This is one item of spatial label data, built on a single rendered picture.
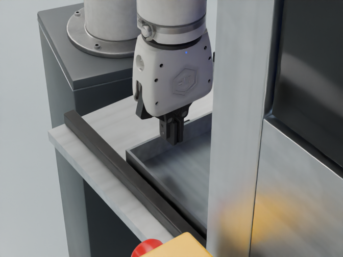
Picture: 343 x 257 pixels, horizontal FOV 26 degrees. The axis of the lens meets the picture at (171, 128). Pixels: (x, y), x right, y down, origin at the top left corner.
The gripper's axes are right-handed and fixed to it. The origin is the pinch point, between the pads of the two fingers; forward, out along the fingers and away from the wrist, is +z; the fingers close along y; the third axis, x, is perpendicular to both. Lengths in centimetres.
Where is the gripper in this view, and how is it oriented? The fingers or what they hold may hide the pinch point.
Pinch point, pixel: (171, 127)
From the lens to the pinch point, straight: 101.1
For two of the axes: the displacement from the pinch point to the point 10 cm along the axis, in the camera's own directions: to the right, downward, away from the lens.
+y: 8.1, -3.7, 4.5
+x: -5.8, -5.1, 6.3
